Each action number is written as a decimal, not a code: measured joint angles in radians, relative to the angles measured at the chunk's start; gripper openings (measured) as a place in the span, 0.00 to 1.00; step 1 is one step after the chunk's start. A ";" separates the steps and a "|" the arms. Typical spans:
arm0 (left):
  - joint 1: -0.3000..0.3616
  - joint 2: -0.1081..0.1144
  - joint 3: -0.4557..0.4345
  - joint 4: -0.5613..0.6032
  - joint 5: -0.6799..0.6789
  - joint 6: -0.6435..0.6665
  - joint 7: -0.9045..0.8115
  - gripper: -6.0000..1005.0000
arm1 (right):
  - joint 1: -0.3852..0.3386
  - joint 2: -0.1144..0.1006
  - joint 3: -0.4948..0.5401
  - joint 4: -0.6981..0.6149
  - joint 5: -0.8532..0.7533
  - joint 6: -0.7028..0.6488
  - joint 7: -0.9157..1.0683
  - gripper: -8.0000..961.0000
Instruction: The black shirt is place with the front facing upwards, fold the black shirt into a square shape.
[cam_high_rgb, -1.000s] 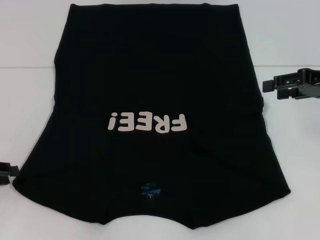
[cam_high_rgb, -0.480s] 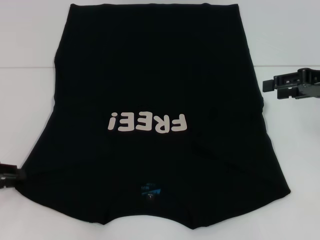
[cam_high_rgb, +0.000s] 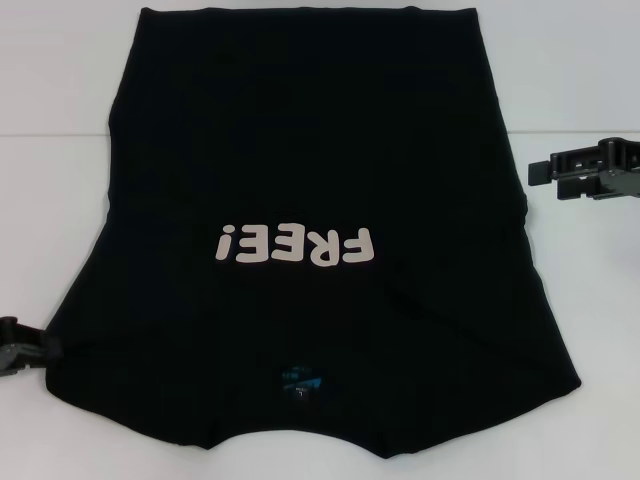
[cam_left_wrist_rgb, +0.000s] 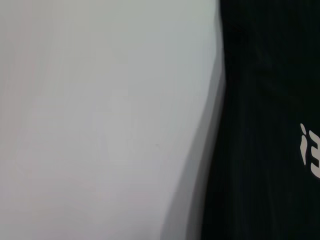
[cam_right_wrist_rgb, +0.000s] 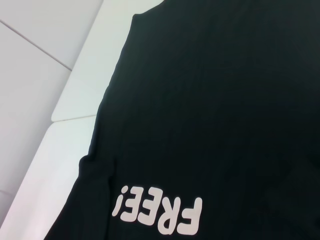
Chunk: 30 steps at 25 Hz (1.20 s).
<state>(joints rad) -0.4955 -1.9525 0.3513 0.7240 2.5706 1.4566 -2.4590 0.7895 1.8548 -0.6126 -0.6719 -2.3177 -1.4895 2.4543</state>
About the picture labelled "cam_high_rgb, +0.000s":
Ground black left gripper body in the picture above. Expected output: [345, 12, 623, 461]
[0, 316, 32, 377]

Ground black t-shirt with FREE print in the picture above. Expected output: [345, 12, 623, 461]
[42, 4, 584, 447]

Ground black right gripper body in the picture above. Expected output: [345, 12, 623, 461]
[599, 139, 640, 199]

